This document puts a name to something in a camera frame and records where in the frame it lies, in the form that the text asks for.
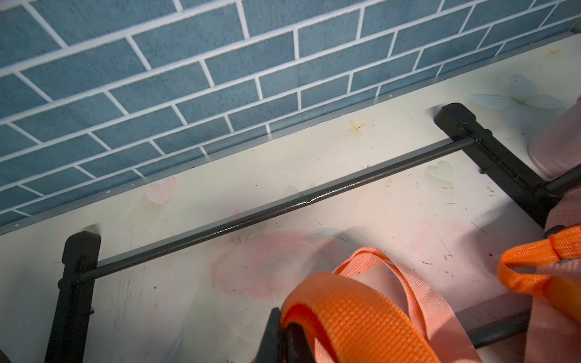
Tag dark orange zip bag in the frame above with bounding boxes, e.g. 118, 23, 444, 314
281, 273, 439, 362

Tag light pink strap bag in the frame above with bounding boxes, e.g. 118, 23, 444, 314
333, 247, 481, 362

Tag pink metal pen bucket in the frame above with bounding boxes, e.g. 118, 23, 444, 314
527, 98, 580, 178

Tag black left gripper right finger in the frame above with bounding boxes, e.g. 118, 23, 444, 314
284, 323, 316, 363

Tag black clothes rack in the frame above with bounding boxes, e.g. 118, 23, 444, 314
45, 103, 580, 362

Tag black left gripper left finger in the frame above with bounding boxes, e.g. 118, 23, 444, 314
254, 308, 284, 363

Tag white butterfly sticker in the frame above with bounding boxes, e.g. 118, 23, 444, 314
468, 74, 563, 126

